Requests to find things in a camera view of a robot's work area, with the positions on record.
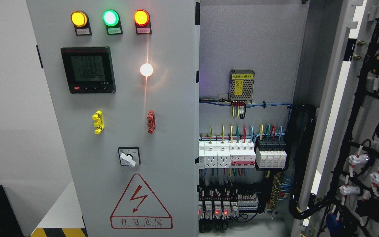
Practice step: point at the black white surge protector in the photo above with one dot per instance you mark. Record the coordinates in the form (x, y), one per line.
(270, 155)

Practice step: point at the yellow indicator lamp left door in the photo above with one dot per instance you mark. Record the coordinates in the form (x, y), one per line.
(79, 18)

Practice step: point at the grey cabinet door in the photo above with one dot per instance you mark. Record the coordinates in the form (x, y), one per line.
(336, 164)
(155, 68)

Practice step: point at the white rotary selector switch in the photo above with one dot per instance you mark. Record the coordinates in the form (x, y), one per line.
(129, 156)

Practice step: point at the perforated metal power supply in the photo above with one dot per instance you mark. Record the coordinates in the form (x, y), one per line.
(241, 84)

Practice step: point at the red electric hazard warning sticker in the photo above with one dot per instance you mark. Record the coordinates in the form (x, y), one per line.
(139, 207)

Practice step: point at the white din rail socket breakers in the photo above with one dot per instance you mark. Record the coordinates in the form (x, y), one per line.
(226, 154)

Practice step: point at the black digital power meter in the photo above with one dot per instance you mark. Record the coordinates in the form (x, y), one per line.
(88, 69)

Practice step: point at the green indicator lamp left door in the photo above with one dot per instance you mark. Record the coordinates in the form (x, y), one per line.
(110, 17)

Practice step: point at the relay and terminal row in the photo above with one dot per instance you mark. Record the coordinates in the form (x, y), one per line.
(225, 202)

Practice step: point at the red indicator lamp left door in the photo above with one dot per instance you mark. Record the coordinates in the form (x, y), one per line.
(141, 17)

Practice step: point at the red terminal connector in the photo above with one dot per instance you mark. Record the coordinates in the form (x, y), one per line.
(151, 122)

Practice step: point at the yellow terminal connector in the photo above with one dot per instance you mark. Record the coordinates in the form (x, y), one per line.
(98, 122)

